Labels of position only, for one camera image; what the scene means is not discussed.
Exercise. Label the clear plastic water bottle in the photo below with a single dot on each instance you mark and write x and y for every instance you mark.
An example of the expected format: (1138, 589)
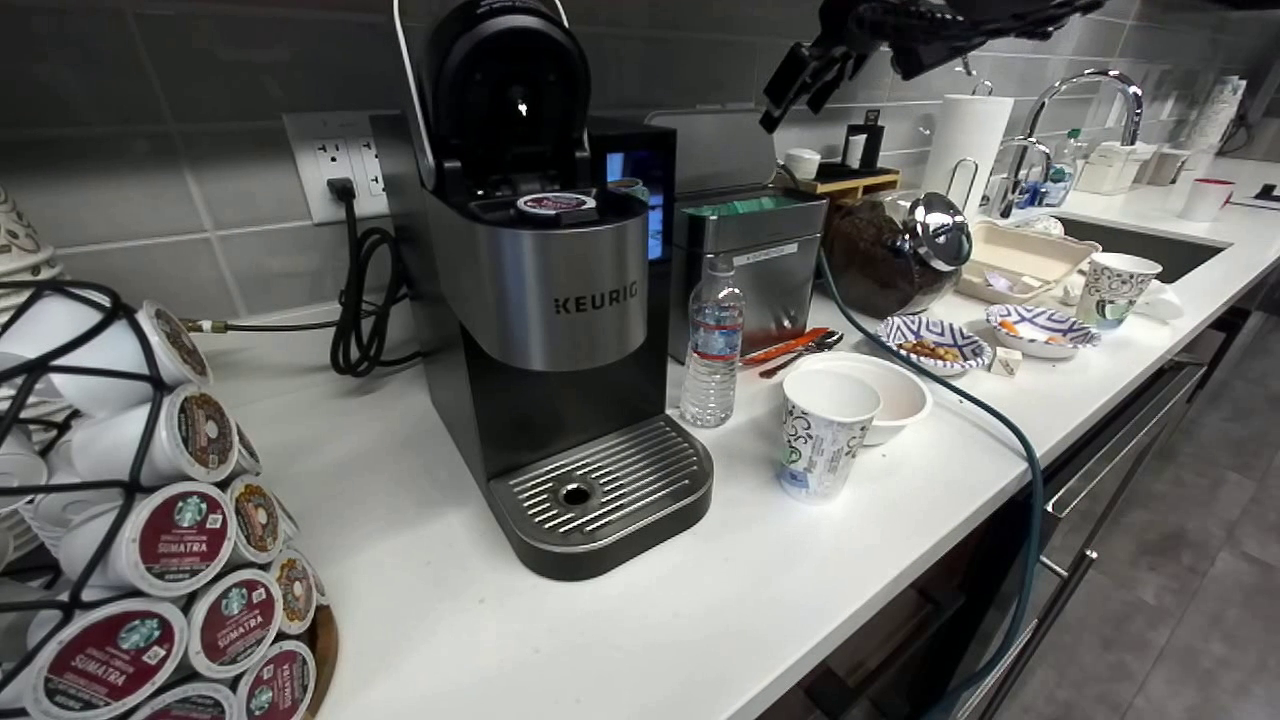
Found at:
(711, 345)

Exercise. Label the cream shallow tray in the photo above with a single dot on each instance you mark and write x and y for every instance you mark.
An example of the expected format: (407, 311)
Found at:
(1026, 263)

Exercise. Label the kitchen sink basin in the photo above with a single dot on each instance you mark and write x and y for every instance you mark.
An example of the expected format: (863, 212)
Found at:
(1146, 246)

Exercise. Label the grey metal container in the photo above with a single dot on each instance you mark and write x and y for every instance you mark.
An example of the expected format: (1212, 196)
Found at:
(714, 150)

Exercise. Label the white wall power outlet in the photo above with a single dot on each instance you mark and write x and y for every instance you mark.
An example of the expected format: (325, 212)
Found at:
(325, 153)

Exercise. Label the shiny silver kettle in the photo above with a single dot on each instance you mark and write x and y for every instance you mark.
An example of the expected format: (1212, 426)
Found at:
(940, 228)

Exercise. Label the dark glass bottle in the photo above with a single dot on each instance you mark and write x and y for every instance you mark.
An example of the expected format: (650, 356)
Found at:
(864, 143)

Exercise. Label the small white cup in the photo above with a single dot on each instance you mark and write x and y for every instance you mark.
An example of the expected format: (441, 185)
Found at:
(802, 164)

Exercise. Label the white bowl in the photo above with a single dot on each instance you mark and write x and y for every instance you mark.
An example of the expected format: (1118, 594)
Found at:
(900, 399)

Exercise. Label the steel box with green lid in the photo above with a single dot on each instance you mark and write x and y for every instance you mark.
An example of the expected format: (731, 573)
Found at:
(781, 266)

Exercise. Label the dark brown basket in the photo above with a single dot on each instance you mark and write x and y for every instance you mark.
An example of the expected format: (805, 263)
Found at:
(864, 263)

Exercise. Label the purple lid coffee pod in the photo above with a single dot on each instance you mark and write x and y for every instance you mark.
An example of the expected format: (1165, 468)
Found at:
(557, 207)

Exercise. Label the red label coffee pod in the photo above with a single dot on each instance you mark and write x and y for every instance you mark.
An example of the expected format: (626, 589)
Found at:
(279, 680)
(175, 536)
(184, 705)
(105, 663)
(232, 620)

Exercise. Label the blue patterned plate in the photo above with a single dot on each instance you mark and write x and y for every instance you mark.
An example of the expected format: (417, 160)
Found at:
(1042, 330)
(934, 345)

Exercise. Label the patterned paper cup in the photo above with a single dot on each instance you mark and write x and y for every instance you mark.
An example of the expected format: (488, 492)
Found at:
(1112, 289)
(821, 433)

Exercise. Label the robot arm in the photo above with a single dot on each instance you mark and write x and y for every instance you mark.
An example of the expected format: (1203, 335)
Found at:
(961, 25)

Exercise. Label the clear blue soap bottle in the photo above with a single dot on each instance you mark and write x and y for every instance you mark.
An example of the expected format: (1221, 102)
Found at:
(1036, 180)

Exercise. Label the wooden tray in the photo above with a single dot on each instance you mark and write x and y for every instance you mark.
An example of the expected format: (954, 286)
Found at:
(853, 180)

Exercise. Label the tall white bottle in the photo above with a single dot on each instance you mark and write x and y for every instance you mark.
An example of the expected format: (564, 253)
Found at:
(1221, 109)

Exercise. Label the brown lid coffee pod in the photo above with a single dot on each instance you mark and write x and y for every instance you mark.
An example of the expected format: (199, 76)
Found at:
(168, 345)
(258, 520)
(297, 594)
(200, 433)

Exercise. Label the silver black Keurig coffee machine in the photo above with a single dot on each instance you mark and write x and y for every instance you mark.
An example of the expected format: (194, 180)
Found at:
(544, 293)

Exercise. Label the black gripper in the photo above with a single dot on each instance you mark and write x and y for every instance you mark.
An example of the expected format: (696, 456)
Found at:
(838, 37)

